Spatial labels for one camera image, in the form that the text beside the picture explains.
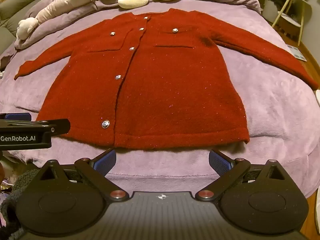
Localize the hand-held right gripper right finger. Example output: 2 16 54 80
196 149 285 203

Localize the red knit cardigan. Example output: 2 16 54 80
14 8 319 152

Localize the person's left forearm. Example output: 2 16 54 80
0 167 45 240

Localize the dark cloth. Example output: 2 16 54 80
267 0 294 18

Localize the purple fleece bed sheet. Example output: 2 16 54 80
0 5 320 198

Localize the grey-green padded headboard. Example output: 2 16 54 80
0 0 42 53

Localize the pink plush toy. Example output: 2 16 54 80
16 0 101 40

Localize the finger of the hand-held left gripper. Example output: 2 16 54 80
0 113 32 121
0 119 71 137

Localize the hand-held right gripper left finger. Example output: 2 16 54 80
37 149 130 203

